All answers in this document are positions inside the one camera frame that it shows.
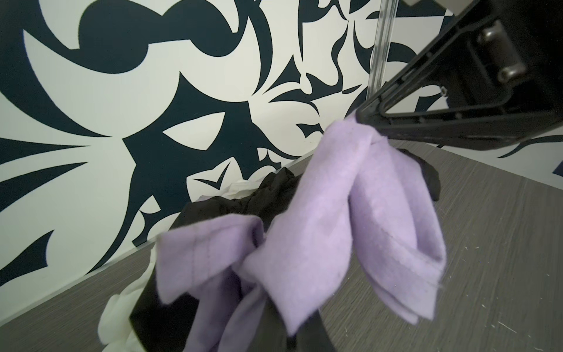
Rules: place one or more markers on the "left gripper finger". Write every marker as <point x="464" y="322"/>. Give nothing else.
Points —
<point x="492" y="79"/>

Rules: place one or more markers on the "purple cloth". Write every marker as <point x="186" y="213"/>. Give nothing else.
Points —
<point x="358" y="196"/>

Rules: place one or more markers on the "white cloth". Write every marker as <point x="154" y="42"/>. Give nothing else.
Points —
<point x="115" y="329"/>

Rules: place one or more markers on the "aluminium cage frame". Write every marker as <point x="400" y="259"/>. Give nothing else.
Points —
<point x="382" y="44"/>

